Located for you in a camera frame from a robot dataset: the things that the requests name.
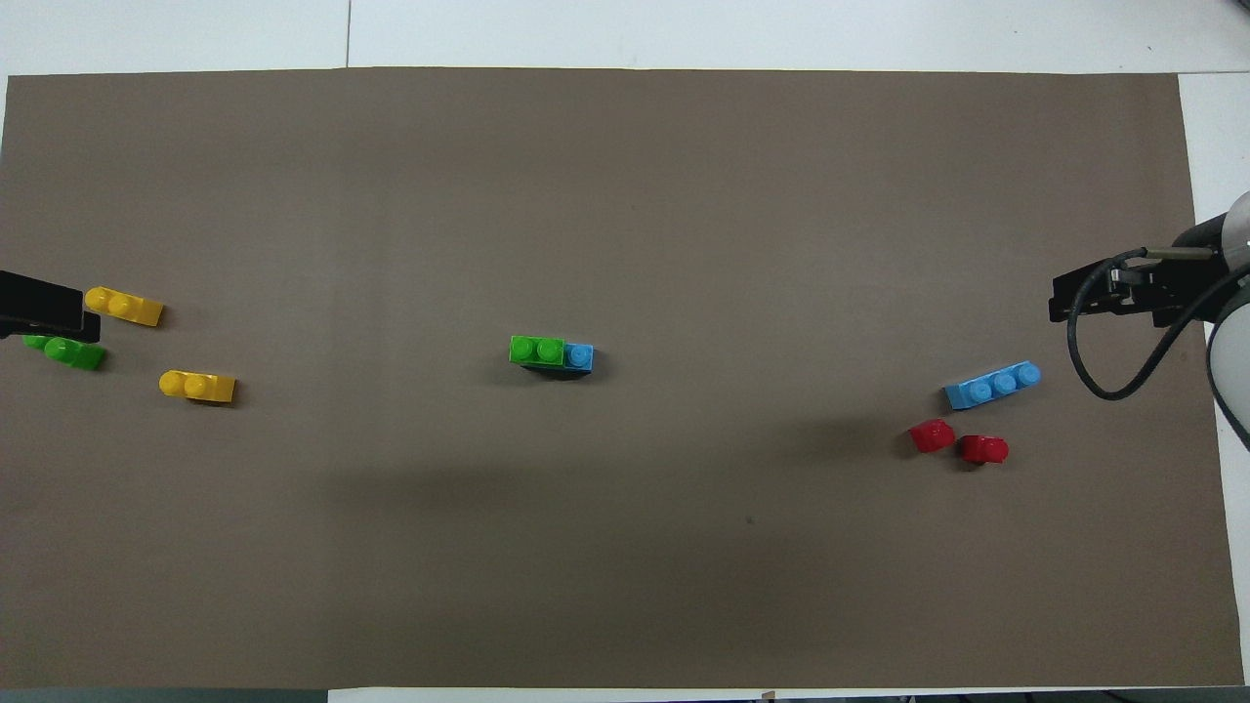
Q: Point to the red single-stud block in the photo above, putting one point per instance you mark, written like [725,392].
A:
[933,435]
[984,449]

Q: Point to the blue three-stud block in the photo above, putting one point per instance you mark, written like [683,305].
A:
[579,356]
[991,386]

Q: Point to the yellow two-stud block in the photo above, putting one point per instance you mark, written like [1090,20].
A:
[129,309]
[198,387]

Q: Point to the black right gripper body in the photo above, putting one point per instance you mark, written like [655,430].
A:
[1167,291]

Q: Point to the brown table mat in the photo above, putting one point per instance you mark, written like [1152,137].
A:
[625,195]

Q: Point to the green two-stud block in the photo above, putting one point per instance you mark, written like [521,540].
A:
[535,350]
[76,354]

